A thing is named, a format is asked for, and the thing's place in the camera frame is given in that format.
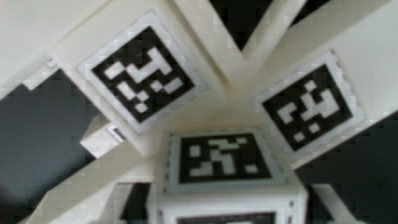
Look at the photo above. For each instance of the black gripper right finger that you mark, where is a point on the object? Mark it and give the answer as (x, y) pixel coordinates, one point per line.
(327, 210)

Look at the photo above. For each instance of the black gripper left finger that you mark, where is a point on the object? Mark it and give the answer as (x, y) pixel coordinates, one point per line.
(125, 209)

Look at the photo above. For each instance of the white chair leg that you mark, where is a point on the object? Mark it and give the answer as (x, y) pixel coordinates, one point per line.
(224, 182)

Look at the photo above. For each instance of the white chair back piece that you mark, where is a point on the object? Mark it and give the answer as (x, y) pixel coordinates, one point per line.
(301, 84)

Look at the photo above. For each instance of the white chair seat plate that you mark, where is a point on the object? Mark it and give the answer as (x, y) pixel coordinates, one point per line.
(102, 136)

